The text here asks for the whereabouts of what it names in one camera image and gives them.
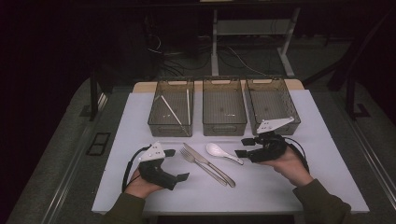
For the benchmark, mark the black metal stand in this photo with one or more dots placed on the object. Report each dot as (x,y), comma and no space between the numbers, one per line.
(350,99)

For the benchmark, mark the white chopstick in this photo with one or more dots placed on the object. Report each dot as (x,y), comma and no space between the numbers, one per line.
(188,107)
(171,109)

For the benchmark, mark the person's right hand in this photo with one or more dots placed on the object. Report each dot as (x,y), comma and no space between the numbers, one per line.
(294,168)

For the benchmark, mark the smoky clear plastic bin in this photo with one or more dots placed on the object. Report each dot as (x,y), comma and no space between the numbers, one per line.
(224,105)
(171,121)
(264,102)

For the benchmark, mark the steel table knife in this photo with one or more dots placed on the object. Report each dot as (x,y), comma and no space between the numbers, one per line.
(199,157)

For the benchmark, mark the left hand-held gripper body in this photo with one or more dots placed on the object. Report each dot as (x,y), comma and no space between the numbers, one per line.
(155,175)

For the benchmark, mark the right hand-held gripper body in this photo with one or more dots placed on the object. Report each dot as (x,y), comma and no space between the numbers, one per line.
(269,149)

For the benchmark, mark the steel fork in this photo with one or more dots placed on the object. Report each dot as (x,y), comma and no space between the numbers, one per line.
(187,154)

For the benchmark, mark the white board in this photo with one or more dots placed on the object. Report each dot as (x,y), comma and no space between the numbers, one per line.
(264,199)

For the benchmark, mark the white plastic spoon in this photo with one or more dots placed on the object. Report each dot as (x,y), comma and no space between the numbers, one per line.
(214,150)

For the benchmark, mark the person's left hand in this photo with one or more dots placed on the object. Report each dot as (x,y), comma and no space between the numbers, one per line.
(140,187)

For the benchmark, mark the white metal desk frame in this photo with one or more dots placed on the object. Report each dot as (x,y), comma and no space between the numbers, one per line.
(214,46)

